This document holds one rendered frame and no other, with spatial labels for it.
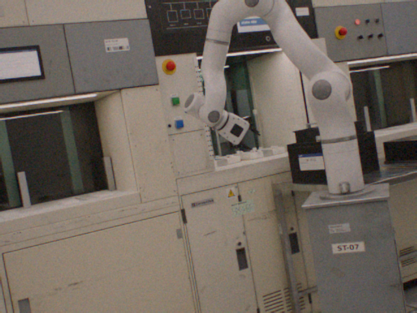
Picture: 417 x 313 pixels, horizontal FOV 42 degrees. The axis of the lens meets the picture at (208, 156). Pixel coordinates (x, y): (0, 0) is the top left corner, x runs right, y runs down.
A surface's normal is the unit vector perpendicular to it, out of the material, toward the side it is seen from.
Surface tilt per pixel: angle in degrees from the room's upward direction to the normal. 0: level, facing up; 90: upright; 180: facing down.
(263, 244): 90
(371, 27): 90
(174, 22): 90
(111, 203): 90
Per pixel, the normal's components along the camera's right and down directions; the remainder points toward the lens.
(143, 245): 0.45, -0.03
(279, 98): -0.87, 0.18
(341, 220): -0.30, 0.11
